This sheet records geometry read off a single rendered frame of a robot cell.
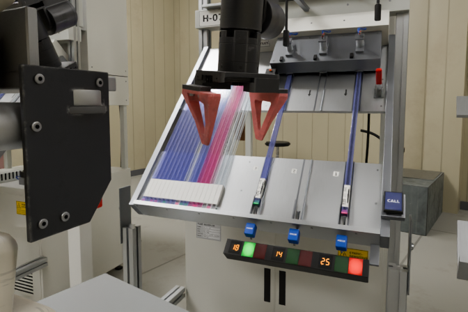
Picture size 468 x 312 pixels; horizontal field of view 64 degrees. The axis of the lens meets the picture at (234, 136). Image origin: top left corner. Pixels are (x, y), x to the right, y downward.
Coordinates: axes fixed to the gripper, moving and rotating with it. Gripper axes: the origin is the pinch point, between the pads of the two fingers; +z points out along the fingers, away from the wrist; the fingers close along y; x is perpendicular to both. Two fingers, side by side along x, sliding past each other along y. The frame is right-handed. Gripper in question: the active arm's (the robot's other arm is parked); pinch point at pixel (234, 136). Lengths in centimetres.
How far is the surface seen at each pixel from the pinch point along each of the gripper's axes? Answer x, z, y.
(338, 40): -38, -20, -69
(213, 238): -61, 52, -40
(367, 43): -29, -19, -72
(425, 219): -80, 96, -250
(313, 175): -20, 17, -43
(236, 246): -24.9, 34.1, -22.1
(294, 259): -11.8, 33.2, -29.1
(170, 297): -65, 73, -26
